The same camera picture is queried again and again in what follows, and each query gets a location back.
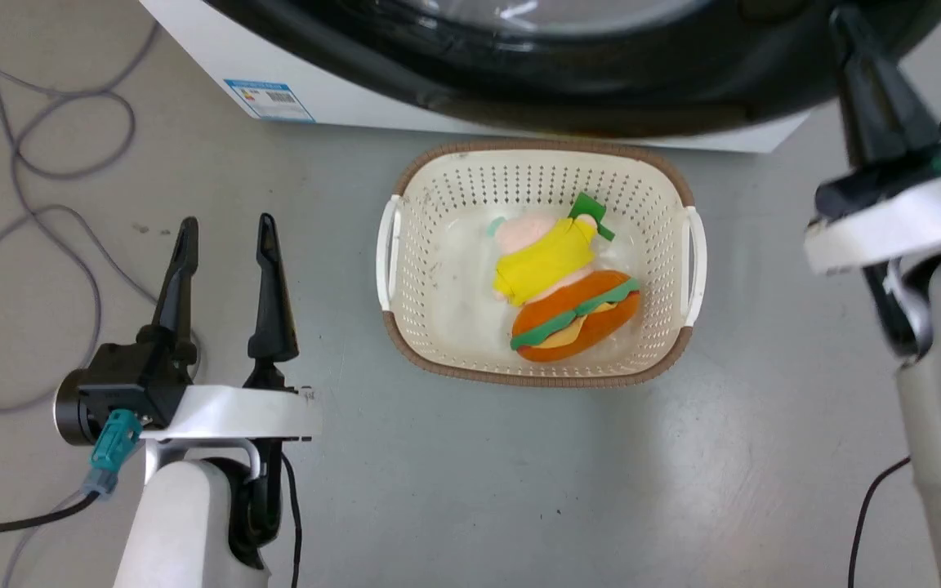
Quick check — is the grey floor cable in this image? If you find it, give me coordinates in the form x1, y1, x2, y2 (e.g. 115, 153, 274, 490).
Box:
0, 12, 203, 413

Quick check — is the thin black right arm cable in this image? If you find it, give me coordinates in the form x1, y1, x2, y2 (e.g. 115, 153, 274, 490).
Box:
846, 456, 914, 588

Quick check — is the black round washing machine door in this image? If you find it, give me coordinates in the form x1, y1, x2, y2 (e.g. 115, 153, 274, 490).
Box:
203, 0, 941, 140

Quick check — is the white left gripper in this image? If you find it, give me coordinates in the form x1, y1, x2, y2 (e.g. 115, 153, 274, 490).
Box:
137, 213, 323, 443

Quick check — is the cream perforated laundry basket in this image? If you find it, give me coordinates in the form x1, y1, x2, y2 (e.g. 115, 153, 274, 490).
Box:
376, 139, 708, 388

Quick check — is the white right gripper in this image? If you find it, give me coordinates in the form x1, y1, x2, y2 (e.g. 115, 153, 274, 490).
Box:
803, 7, 941, 277

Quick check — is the white washing machine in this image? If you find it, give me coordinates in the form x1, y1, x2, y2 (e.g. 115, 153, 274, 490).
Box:
139, 0, 811, 154

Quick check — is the doll with yellow shirt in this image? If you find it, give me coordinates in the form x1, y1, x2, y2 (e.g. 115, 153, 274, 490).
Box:
485, 192, 617, 306

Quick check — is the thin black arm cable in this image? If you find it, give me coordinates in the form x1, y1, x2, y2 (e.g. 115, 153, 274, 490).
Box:
846, 456, 914, 588
279, 451, 305, 588

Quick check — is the plush hamburger toy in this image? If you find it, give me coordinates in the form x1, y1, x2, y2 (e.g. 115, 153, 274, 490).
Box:
510, 269, 642, 363

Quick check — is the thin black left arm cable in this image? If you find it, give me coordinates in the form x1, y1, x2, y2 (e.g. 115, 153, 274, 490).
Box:
279, 451, 305, 588

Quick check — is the teal cable connector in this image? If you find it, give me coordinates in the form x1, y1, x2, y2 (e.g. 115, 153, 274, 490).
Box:
83, 408, 145, 497

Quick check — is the thick black connector cable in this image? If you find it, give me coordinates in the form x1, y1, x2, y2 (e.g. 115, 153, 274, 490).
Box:
0, 488, 102, 537

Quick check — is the blue energy label sticker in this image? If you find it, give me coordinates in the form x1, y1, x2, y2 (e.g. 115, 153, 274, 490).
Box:
223, 78, 316, 123

